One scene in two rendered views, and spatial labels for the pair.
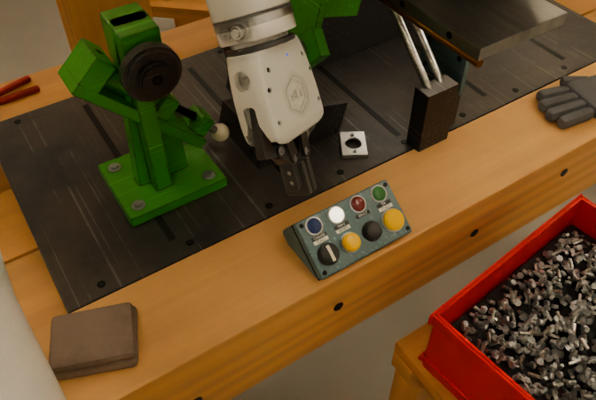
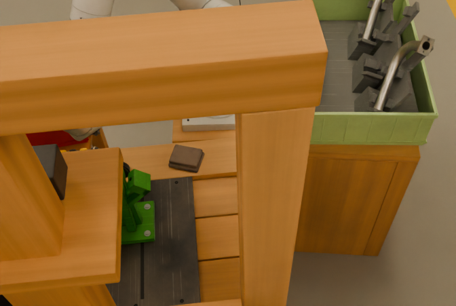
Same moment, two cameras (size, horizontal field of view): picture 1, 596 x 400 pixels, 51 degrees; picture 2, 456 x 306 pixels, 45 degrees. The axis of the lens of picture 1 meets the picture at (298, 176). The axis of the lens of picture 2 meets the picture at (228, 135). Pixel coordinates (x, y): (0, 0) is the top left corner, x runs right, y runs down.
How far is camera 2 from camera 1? 1.67 m
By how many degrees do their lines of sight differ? 80
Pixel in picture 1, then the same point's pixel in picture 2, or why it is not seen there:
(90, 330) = (185, 155)
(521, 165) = not seen: outside the picture
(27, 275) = (203, 206)
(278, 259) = not seen: hidden behind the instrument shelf
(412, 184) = not seen: hidden behind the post
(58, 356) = (197, 151)
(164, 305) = (159, 165)
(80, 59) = (139, 178)
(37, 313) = (203, 188)
